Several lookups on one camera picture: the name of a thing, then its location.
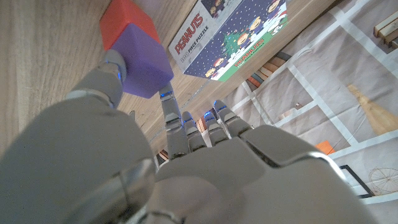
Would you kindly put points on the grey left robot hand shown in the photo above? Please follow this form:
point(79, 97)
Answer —
point(202, 183)

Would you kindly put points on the purple magnetic block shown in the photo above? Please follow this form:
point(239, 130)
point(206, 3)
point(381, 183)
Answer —
point(146, 62)

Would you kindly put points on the red magnetic block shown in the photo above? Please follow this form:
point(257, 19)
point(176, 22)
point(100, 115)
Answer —
point(124, 18)

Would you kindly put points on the Peanuts puzzle box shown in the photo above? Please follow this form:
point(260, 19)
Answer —
point(230, 34)

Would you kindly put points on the printed bookshelf backdrop cloth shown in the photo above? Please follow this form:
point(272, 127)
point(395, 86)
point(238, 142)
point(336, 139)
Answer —
point(342, 77)

